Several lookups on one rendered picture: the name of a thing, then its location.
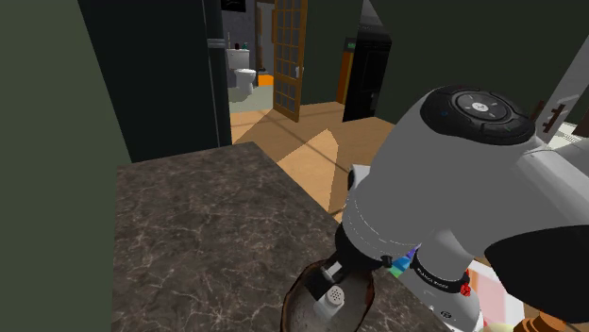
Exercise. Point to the black refrigerator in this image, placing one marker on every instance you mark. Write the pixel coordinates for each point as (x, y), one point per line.
(161, 78)

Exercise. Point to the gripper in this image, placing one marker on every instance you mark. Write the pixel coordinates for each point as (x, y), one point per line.
(316, 286)

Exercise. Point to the brown wooden round object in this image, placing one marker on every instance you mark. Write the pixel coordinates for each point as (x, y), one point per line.
(540, 323)

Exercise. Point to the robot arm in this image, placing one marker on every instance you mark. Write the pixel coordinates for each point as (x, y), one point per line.
(441, 184)

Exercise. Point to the orange box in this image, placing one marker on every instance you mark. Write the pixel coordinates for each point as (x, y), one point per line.
(265, 81)

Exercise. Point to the wooden lattice door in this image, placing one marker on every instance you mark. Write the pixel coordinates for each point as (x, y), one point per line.
(289, 59)

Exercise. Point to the black cabinet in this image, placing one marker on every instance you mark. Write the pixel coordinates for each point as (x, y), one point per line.
(368, 73)

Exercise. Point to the white toilet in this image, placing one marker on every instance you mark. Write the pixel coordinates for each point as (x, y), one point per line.
(244, 73)

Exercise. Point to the brown bowl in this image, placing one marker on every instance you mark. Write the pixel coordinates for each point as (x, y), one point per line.
(298, 312)

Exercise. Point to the grey salt shaker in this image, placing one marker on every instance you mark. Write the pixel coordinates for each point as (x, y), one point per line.
(333, 299)

